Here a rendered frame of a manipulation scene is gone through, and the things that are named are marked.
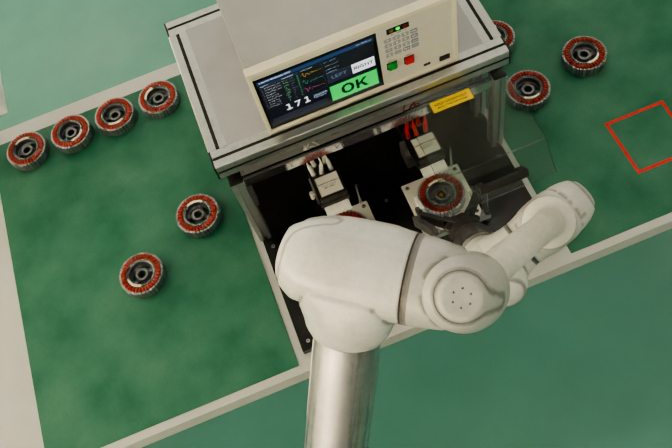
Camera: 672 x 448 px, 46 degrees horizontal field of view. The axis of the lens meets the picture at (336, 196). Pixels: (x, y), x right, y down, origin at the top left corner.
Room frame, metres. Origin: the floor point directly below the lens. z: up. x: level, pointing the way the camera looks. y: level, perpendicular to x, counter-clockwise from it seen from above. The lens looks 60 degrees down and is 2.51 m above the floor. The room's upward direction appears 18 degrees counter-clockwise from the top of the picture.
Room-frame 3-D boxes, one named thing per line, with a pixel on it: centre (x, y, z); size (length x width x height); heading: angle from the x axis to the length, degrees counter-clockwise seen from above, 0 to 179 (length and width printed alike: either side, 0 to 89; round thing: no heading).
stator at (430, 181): (0.88, -0.24, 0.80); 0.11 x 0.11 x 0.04
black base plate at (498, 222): (0.89, -0.12, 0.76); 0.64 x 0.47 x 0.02; 95
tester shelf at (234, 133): (1.19, -0.09, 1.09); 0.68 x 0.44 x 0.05; 95
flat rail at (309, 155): (0.97, -0.11, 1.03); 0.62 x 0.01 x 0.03; 95
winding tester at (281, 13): (1.20, -0.11, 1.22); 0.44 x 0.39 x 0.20; 95
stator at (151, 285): (0.94, 0.51, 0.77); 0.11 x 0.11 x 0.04
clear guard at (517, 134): (0.90, -0.32, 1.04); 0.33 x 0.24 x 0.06; 5
